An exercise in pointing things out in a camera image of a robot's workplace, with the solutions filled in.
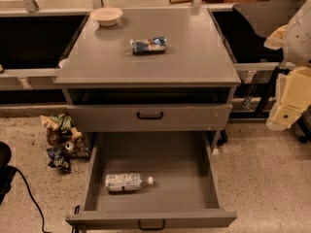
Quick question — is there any clear plastic water bottle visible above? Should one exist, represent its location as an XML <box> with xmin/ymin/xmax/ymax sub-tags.
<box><xmin>105</xmin><ymin>173</ymin><xmax>154</xmax><ymax>192</ymax></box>

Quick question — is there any dark blue snack bag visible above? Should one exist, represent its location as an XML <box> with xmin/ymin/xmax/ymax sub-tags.
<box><xmin>47</xmin><ymin>147</ymin><xmax>71</xmax><ymax>172</ymax></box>

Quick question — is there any open grey middle drawer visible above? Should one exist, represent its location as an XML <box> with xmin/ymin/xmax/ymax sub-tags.
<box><xmin>66</xmin><ymin>132</ymin><xmax>236</xmax><ymax>232</ymax></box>

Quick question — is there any green striped snack bag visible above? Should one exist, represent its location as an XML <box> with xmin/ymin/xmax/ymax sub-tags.
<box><xmin>40</xmin><ymin>114</ymin><xmax>73</xmax><ymax>133</ymax></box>

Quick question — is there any brown snack bag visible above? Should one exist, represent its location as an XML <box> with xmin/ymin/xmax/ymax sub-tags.
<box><xmin>47</xmin><ymin>127</ymin><xmax>91</xmax><ymax>158</ymax></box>

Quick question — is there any crushed blue soda can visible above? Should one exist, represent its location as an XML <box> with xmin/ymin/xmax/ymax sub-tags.
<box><xmin>130</xmin><ymin>37</ymin><xmax>167</xmax><ymax>54</ymax></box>

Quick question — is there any brown wooden stick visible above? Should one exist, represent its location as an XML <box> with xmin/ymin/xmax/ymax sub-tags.
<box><xmin>169</xmin><ymin>0</ymin><xmax>192</xmax><ymax>4</ymax></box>

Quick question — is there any beige paper bowl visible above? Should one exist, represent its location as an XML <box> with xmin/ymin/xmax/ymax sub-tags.
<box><xmin>90</xmin><ymin>8</ymin><xmax>122</xmax><ymax>26</ymax></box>

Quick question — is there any closed grey top drawer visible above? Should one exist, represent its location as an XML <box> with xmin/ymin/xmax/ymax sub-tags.
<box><xmin>68</xmin><ymin>104</ymin><xmax>232</xmax><ymax>132</ymax></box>

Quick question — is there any crushed can on floor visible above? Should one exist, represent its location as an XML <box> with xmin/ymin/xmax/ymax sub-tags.
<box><xmin>65</xmin><ymin>141</ymin><xmax>75</xmax><ymax>150</ymax></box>

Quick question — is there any black device at left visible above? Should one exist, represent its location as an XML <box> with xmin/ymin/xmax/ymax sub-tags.
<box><xmin>0</xmin><ymin>142</ymin><xmax>16</xmax><ymax>205</ymax></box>

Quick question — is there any black cable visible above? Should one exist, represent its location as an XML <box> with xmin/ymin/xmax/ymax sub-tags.
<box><xmin>13</xmin><ymin>166</ymin><xmax>52</xmax><ymax>233</ymax></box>

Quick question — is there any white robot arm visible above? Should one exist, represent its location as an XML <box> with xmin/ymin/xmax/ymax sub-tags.
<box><xmin>264</xmin><ymin>0</ymin><xmax>311</xmax><ymax>130</ymax></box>

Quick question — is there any grey drawer cabinet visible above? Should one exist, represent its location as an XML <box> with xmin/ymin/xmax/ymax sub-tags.
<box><xmin>52</xmin><ymin>7</ymin><xmax>242</xmax><ymax>150</ymax></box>

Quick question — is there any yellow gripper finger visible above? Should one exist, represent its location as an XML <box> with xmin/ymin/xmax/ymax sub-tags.
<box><xmin>263</xmin><ymin>25</ymin><xmax>288</xmax><ymax>50</ymax></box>
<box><xmin>266</xmin><ymin>67</ymin><xmax>311</xmax><ymax>131</ymax></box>

